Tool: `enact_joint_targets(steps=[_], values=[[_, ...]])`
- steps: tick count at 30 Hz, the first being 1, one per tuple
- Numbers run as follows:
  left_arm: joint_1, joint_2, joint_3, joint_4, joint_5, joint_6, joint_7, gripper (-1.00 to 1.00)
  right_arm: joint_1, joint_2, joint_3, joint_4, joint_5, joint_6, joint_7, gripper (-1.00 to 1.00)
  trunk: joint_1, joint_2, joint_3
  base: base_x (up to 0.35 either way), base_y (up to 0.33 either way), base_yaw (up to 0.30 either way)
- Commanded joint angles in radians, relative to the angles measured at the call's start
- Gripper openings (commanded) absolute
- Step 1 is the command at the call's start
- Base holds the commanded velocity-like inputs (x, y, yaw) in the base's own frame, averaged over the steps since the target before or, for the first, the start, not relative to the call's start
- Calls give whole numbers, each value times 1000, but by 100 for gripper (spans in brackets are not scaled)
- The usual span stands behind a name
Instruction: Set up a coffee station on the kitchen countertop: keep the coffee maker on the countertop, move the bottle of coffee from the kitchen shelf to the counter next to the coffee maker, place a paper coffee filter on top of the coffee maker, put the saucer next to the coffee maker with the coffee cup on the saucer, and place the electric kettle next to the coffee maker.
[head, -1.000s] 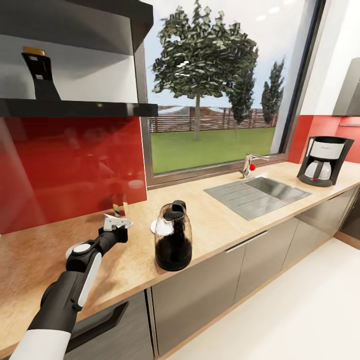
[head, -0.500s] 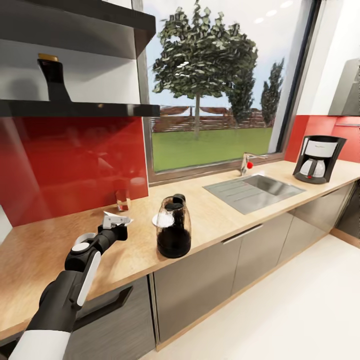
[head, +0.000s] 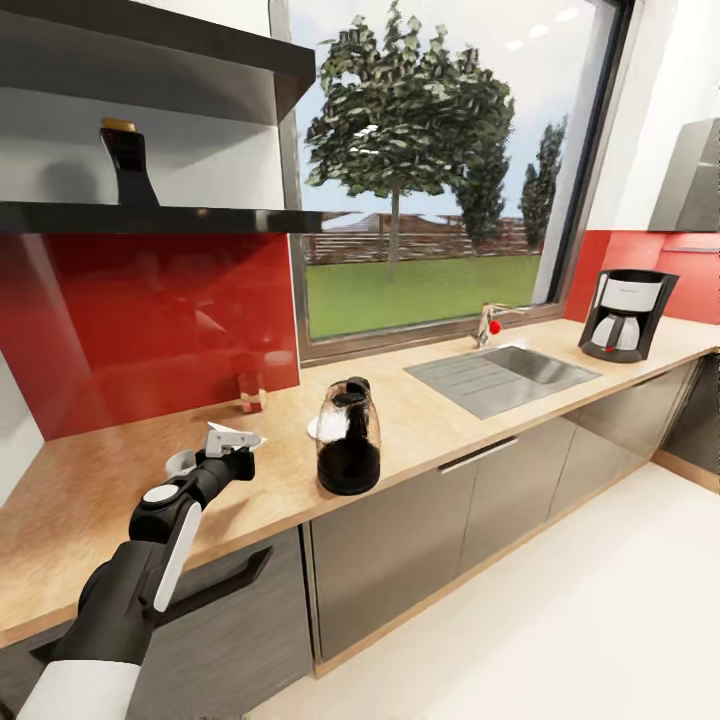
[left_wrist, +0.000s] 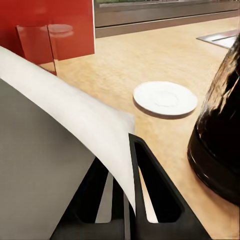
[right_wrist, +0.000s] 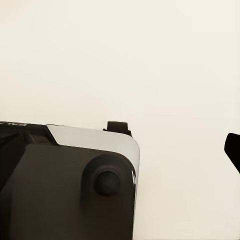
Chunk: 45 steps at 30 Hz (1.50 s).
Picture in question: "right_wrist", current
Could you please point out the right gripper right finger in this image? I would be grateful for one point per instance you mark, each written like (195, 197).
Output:
(232, 149)

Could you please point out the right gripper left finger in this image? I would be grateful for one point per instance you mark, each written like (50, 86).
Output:
(12, 149)

